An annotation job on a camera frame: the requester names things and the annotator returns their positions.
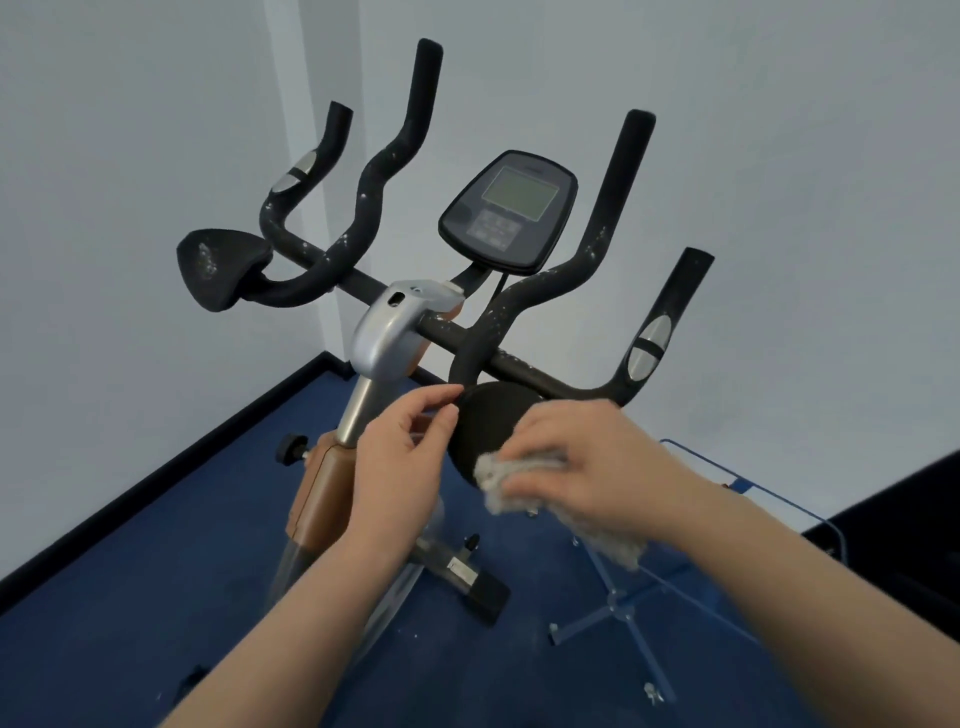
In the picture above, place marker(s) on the person's right hand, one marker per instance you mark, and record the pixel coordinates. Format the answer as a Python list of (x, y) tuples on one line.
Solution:
[(615, 480)]

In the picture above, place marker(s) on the person's left hand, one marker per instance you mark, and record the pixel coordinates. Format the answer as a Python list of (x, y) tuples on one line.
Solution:
[(394, 487)]

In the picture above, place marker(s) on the grey cleaning cloth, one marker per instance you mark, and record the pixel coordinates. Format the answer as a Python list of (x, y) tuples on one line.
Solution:
[(499, 480)]

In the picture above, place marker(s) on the silver orange exercise bike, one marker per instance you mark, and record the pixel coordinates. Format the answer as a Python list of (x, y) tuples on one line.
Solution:
[(390, 330)]

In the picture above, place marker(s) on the person's right forearm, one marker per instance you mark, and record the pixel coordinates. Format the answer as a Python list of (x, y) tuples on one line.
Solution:
[(810, 607)]

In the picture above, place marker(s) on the clear blue acrylic side table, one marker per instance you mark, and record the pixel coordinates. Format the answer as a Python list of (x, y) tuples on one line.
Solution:
[(619, 604)]

